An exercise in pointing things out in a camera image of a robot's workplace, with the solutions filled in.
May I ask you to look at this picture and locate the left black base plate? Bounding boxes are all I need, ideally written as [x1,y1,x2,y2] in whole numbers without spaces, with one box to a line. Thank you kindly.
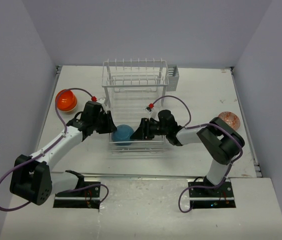
[53,185,101,210]

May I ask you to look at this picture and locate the teal bowl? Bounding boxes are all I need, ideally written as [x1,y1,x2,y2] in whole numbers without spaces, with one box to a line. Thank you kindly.
[111,124,134,146]

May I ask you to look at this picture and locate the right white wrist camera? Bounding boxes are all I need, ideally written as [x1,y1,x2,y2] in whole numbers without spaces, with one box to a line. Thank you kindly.
[144,106,156,119]

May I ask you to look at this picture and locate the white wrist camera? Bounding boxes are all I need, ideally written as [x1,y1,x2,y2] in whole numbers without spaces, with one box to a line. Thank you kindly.
[144,106,156,119]
[97,97,107,109]

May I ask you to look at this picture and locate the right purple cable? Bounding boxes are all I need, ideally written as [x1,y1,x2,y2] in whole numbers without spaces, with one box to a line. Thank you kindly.
[144,95,244,214]

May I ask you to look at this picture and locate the orange bowl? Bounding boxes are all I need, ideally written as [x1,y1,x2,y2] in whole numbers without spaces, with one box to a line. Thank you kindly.
[55,98,78,113]
[55,89,78,112]

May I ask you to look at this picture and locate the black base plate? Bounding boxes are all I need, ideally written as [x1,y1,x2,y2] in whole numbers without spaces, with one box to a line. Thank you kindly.
[188,178,236,209]
[53,185,101,210]

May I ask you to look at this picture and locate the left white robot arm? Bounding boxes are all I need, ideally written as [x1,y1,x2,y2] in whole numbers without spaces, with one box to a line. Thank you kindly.
[9,98,117,206]

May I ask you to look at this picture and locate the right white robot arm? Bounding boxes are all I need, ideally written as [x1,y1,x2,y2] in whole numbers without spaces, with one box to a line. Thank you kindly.
[130,109,245,197]

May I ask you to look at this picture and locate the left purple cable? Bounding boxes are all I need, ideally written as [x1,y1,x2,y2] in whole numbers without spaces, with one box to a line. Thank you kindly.
[0,87,109,212]

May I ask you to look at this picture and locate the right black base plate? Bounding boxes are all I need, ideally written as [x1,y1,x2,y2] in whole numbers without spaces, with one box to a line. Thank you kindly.
[188,178,236,209]

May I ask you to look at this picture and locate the grey cutlery holder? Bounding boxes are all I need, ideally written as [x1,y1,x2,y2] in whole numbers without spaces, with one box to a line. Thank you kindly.
[166,64,180,92]

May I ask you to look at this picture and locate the blue patterned bowl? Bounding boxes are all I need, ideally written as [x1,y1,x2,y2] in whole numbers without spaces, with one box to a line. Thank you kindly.
[218,111,241,131]

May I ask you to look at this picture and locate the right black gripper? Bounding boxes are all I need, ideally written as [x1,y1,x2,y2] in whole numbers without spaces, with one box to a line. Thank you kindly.
[130,118,169,140]

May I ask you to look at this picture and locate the purple cable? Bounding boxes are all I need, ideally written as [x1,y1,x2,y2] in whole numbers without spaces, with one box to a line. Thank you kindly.
[0,87,109,212]
[144,95,244,214]

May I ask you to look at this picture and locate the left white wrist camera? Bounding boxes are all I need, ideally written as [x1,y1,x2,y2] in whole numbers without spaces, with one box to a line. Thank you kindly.
[97,97,107,109]

